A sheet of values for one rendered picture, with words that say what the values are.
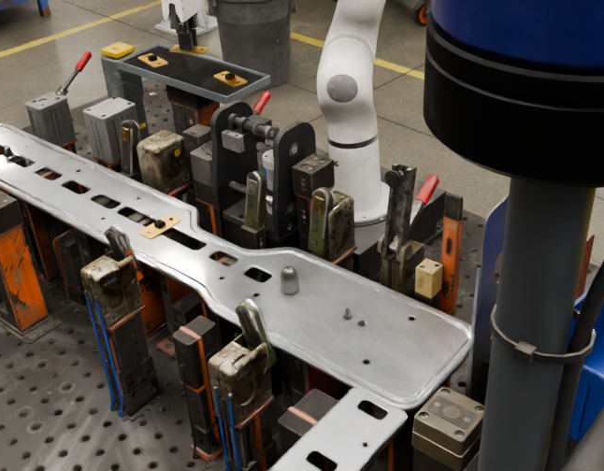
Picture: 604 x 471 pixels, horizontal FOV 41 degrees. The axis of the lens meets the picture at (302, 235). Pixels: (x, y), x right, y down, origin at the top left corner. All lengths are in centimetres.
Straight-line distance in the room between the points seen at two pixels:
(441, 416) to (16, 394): 97
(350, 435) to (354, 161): 86
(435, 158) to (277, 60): 119
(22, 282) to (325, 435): 91
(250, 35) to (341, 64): 276
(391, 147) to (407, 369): 275
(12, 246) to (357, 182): 78
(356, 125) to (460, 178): 192
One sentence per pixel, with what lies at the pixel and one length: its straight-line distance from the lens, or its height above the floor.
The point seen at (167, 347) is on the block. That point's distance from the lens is 179.
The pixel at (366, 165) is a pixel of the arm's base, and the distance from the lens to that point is 188.
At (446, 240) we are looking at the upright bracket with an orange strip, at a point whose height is 111.
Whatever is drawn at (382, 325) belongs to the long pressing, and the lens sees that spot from 134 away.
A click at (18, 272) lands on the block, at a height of 86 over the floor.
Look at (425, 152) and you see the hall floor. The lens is 390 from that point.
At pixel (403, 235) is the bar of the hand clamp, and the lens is 137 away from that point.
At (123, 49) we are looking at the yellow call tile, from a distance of 207.
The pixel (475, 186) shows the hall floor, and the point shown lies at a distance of 365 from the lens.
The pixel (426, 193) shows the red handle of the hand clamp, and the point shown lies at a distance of 143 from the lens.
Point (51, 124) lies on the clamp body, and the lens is 210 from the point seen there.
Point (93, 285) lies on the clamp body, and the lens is 146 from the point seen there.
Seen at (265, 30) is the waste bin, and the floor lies 35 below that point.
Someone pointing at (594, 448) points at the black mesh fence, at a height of 155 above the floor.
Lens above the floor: 188
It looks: 35 degrees down
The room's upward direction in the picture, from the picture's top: 3 degrees counter-clockwise
